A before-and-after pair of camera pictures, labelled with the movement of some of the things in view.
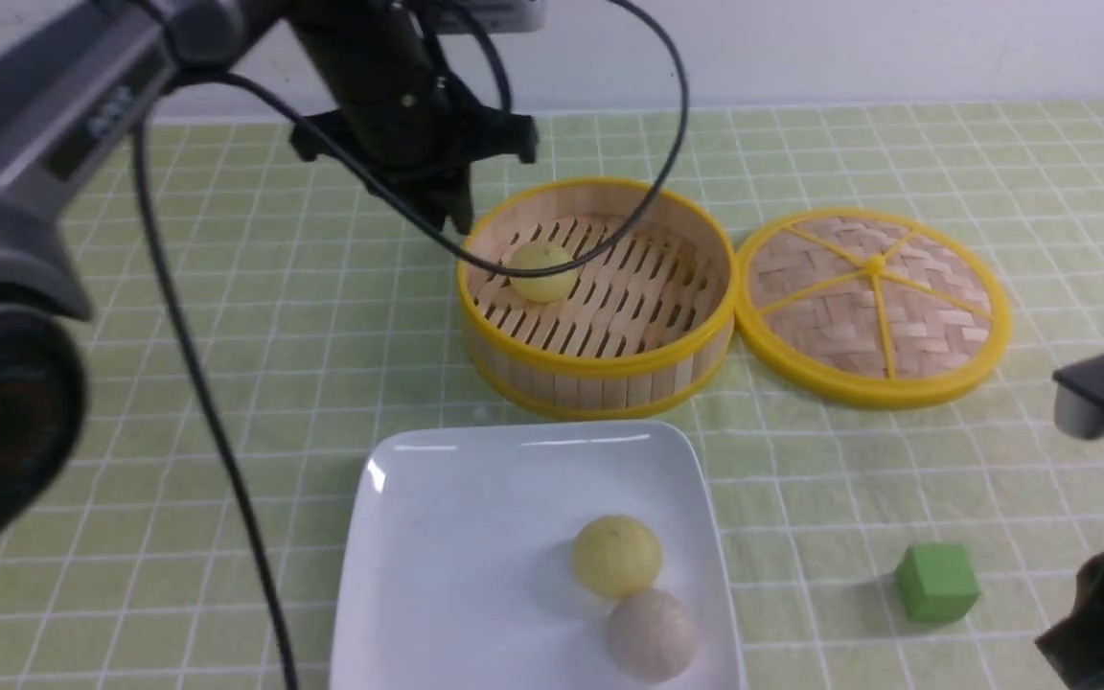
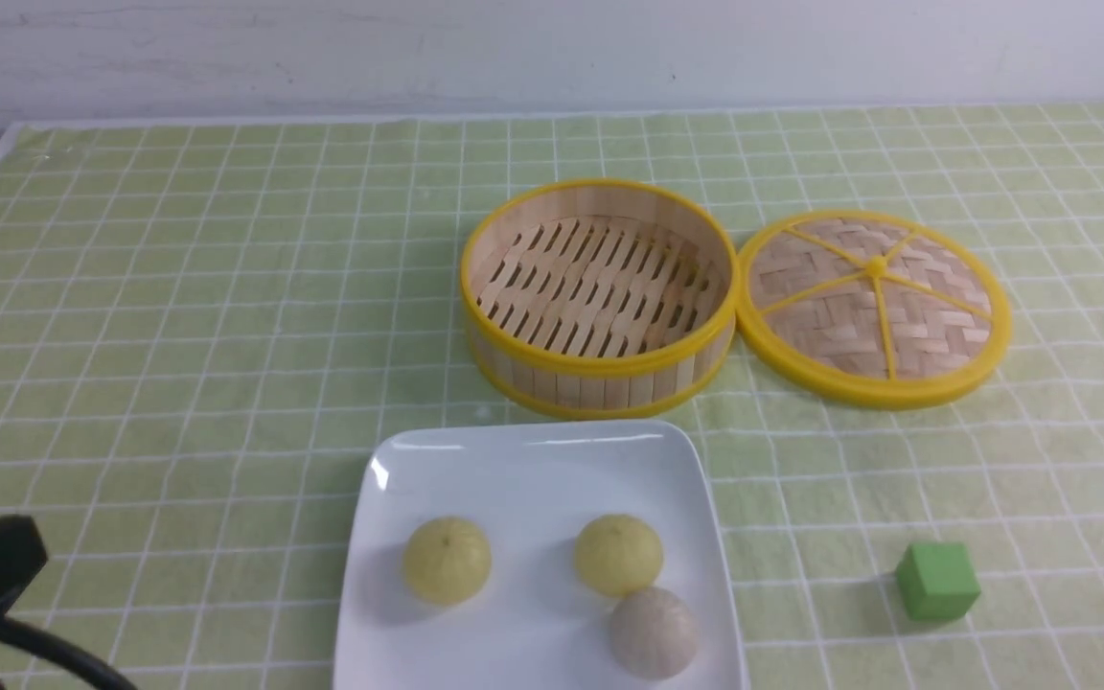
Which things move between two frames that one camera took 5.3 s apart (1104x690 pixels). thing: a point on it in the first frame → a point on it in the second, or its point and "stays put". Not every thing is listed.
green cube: [936, 582] stays put
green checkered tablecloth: [926, 545] stays put
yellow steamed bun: [542, 288] → [447, 561]
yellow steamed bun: [617, 555] stays put
